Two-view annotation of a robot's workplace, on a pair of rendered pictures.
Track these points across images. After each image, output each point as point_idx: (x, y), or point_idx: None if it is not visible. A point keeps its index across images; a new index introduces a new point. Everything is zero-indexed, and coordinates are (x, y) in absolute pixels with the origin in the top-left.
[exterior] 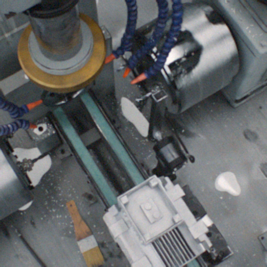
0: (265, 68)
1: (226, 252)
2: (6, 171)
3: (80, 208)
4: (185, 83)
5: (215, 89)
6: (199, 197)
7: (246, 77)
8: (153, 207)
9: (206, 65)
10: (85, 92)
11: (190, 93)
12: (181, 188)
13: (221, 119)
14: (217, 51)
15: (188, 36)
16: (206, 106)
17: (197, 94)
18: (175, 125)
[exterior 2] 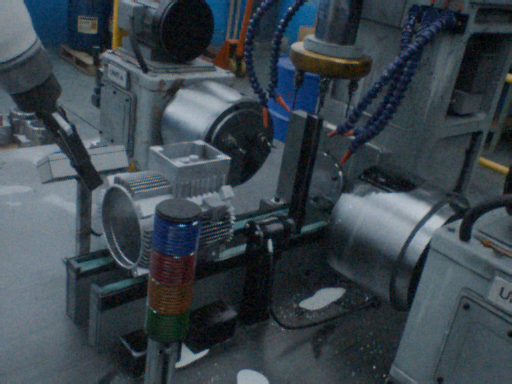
0: (442, 328)
1: (138, 346)
2: (218, 106)
3: None
4: (355, 194)
5: (369, 252)
6: (223, 352)
7: (412, 305)
8: (192, 162)
9: (388, 204)
10: None
11: (346, 211)
12: (231, 308)
13: (354, 383)
14: (412, 206)
15: (414, 180)
16: (367, 366)
17: (351, 224)
18: (324, 332)
